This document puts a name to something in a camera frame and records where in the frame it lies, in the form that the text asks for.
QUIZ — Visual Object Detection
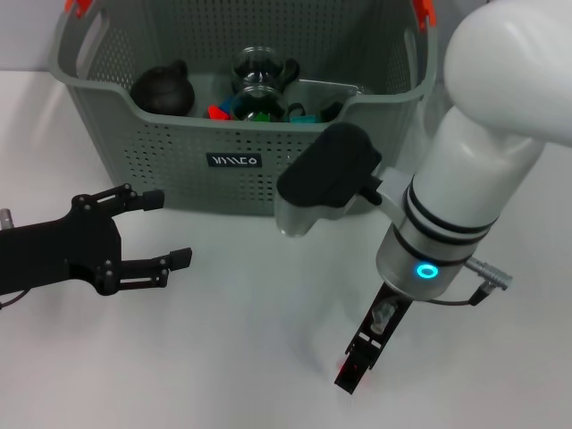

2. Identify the grey-green perforated storage bin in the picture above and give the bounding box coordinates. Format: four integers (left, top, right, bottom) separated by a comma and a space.
55, 0, 438, 218

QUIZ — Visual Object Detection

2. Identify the dark clay teapot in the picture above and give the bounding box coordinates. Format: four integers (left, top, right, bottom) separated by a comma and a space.
130, 59, 197, 116

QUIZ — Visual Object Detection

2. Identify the right arm cable with connector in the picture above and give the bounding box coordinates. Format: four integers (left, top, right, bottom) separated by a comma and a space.
426, 256, 515, 307

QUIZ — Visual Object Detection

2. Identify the arm cable with connector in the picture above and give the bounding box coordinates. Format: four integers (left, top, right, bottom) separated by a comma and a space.
0, 289, 30, 312
426, 256, 515, 307

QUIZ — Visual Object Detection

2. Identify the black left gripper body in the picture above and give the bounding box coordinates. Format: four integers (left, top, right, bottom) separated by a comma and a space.
0, 193, 123, 298

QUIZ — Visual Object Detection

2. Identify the red square toy brick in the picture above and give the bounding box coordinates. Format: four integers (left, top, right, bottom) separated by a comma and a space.
337, 357, 373, 388

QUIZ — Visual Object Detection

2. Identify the left arm cable with connector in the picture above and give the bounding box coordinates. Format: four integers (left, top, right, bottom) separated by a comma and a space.
0, 289, 30, 312

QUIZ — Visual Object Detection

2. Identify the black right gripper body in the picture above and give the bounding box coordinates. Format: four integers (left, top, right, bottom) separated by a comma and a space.
355, 281, 413, 355

